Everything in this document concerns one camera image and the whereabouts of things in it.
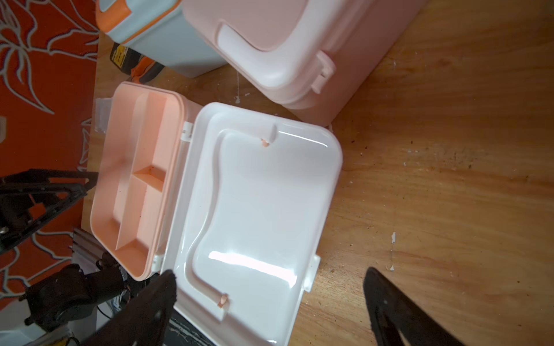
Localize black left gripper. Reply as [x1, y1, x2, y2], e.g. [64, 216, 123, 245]
[1, 169, 128, 332]

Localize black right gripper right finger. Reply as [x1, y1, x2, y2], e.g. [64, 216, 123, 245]
[363, 267, 463, 345]

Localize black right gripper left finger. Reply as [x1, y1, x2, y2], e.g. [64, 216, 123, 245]
[81, 270, 177, 346]

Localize white gauze packet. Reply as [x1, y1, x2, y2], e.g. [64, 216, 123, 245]
[93, 98, 113, 134]

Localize black tool case yellow label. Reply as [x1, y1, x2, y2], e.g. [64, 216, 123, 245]
[110, 43, 141, 75]

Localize orange black pliers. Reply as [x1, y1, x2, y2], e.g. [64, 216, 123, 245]
[129, 57, 164, 84]

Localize aluminium left side rail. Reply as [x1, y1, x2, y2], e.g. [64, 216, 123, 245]
[71, 227, 106, 274]

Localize grey first aid box orange handle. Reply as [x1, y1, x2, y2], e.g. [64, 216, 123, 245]
[96, 0, 227, 78]

